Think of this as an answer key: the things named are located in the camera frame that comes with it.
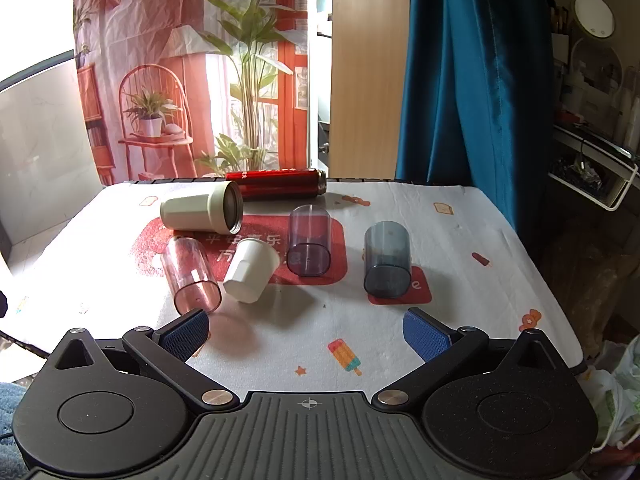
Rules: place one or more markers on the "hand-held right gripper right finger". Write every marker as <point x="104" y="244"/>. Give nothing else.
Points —
<point x="425" y="336"/>

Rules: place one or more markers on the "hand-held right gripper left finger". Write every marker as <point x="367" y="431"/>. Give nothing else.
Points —
<point x="187" y="336"/>

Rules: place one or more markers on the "pink transparent plastic cup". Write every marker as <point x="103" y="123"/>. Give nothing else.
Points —
<point x="190" y="272"/>

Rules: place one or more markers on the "blue-grey transparent plastic cup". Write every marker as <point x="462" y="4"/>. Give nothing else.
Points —
<point x="387" y="260"/>

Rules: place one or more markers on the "small white faceted cup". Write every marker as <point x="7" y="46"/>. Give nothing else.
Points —
<point x="247" y="272"/>

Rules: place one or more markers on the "cream insulated tumbler cup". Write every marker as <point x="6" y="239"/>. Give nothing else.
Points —
<point x="195" y="210"/>

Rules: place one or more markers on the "purple transparent plastic cup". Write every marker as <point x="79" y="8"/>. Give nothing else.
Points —
<point x="310" y="240"/>

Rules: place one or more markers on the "white printed tablecloth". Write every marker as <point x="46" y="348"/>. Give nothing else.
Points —
<point x="325" y="320"/>

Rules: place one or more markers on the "brown translucent bag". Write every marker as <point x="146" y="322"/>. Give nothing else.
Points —
<point x="590" y="285"/>

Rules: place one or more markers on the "red metal thermos bottle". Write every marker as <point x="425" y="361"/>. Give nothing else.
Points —
<point x="280" y="184"/>

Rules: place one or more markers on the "blue towel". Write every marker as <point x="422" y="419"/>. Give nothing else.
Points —
<point x="12" y="405"/>

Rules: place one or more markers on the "white plastic bag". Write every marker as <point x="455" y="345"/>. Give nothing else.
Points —
<point x="615" y="395"/>

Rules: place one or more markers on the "blue curtain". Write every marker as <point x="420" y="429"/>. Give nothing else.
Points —
<point x="465" y="85"/>

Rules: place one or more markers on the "light wooden panel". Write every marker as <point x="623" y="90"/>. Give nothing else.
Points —
<point x="365" y="85"/>

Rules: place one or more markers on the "printed backdrop cloth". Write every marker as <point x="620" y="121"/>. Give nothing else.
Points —
<point x="175" y="60"/>

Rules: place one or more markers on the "dark makeup brushes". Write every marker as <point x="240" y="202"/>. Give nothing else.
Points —
<point x="557" y="15"/>

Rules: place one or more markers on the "round white mirror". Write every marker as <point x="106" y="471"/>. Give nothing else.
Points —
<point x="594" y="15"/>

